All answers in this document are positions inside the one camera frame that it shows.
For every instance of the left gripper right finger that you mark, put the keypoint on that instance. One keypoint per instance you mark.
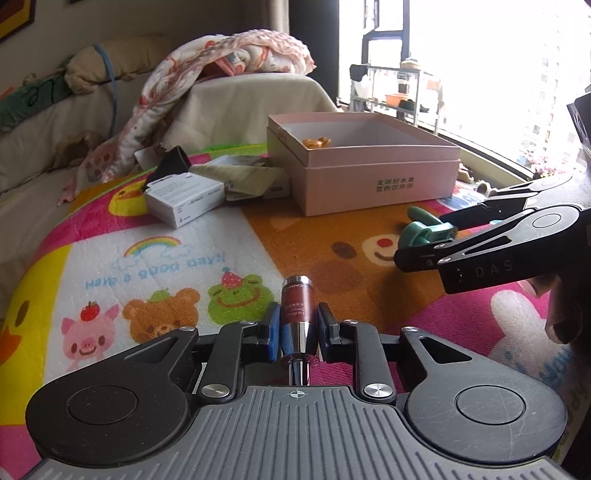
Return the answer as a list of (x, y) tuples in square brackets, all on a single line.
[(358, 344)]

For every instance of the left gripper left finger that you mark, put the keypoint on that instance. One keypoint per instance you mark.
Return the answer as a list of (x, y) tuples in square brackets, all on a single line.
[(235, 346)]

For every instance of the red lipstick bottle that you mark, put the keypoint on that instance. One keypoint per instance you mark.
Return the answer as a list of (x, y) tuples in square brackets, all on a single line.
[(298, 328)]

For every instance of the teal plastic clamp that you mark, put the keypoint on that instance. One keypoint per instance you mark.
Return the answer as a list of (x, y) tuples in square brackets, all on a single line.
[(425, 228)]

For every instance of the cream lotion tube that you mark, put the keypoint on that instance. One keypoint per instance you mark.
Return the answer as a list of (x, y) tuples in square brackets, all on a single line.
[(253, 181)]

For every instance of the white small carton box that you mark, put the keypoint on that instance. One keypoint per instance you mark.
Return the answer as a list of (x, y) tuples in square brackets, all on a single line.
[(181, 198)]

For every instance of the black cone cup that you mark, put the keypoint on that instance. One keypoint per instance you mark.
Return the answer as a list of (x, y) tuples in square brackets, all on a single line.
[(174, 162)]

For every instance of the right hand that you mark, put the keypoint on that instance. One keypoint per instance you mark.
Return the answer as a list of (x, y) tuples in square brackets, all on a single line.
[(568, 304)]

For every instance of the colourful cartoon play mat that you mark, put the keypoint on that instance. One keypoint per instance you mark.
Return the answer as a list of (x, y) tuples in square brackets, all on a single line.
[(109, 276)]

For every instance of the pink cardboard box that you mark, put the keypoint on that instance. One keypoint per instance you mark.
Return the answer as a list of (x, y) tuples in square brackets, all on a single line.
[(374, 160)]

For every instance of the metal balcony shelf rack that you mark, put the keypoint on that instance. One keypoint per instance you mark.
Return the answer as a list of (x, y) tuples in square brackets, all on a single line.
[(406, 93)]

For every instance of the orange bear figurine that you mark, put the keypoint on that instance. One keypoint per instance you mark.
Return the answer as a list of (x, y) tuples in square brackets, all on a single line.
[(322, 142)]

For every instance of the pink floral blanket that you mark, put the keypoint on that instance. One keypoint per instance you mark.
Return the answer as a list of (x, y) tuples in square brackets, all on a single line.
[(253, 51)]

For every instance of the beige covered sofa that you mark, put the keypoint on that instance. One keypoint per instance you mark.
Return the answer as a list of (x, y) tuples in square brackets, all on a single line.
[(41, 155)]

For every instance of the green plush toy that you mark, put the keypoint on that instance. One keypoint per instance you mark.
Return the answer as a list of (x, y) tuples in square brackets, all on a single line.
[(32, 98)]

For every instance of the framed wall picture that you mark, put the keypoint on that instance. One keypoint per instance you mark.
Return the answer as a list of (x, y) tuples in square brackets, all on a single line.
[(15, 15)]

